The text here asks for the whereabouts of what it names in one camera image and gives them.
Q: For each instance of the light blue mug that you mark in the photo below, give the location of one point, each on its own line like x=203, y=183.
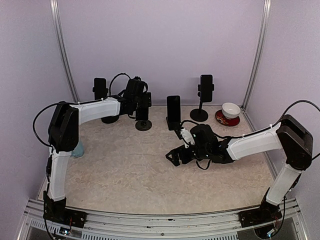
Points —
x=78, y=151

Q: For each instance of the black round-base pole stand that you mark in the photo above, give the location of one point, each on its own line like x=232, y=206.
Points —
x=199, y=114

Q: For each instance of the brown-base plate phone stand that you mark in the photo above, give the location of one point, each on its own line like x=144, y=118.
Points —
x=142, y=125

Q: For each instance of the red round saucer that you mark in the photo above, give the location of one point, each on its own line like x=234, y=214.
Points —
x=225, y=121

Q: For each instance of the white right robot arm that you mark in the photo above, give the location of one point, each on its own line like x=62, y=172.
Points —
x=201, y=143

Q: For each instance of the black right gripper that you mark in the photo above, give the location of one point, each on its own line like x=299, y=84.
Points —
x=175, y=152

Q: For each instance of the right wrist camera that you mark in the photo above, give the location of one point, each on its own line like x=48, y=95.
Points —
x=186, y=136

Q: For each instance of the black smartphone blue edge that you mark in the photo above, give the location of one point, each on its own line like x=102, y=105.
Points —
x=174, y=108

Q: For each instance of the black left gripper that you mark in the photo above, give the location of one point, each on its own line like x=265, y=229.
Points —
x=147, y=101

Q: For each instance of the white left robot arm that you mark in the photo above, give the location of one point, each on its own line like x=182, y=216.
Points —
x=63, y=138

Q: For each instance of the black smartphone silver edge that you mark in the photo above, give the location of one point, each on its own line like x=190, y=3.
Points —
x=142, y=114

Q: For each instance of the black folding phone stand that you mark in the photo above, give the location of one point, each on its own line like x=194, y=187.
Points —
x=173, y=125

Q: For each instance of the white ceramic bowl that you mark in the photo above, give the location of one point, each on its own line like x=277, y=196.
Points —
x=230, y=110

